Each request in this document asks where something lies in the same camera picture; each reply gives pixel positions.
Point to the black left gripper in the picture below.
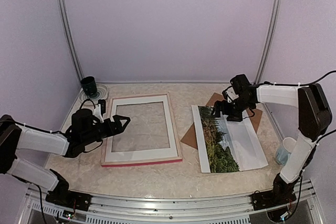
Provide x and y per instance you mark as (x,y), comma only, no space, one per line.
(118,129)

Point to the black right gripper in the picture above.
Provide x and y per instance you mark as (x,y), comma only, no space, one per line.
(231,117)

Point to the landscape photo print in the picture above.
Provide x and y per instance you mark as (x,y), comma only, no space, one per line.
(225,147)

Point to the pink wooden picture frame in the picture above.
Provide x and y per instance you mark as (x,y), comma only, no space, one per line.
(176,134)

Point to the white mat board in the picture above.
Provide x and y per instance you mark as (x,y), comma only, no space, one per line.
(110,150)

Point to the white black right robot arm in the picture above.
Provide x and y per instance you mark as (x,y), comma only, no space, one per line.
(314,118)

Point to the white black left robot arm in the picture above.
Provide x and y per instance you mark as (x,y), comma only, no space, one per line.
(17,136)

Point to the brown cardboard backing board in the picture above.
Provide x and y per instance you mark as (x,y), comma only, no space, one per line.
(190,136)

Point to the grey spiral ceramic plate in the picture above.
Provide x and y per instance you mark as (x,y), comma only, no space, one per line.
(102,94)

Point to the dark green speckled cup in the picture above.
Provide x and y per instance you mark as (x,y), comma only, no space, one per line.
(89,86)

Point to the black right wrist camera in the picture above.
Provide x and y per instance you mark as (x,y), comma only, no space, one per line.
(239,83)

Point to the aluminium front rail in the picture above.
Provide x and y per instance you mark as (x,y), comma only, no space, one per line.
(116,209)

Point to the left aluminium corner post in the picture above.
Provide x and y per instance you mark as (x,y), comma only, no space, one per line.
(69,38)

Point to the aluminium corner post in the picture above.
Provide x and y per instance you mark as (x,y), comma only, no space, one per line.
(69,38)
(268,41)

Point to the right aluminium corner post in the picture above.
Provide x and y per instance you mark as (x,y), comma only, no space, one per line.
(268,41)

